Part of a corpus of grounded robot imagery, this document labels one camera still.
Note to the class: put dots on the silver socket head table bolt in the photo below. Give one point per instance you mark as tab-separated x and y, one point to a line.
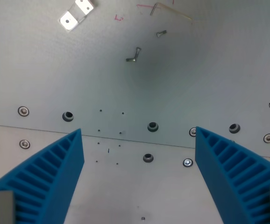
268	138
187	162
192	132
24	144
23	111

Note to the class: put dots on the metal hex allen key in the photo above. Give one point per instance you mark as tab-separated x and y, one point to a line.
170	9

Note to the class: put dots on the silver metal angle bracket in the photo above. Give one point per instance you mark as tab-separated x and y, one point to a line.
76	14

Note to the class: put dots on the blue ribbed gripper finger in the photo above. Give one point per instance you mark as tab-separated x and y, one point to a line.
233	172
44	177

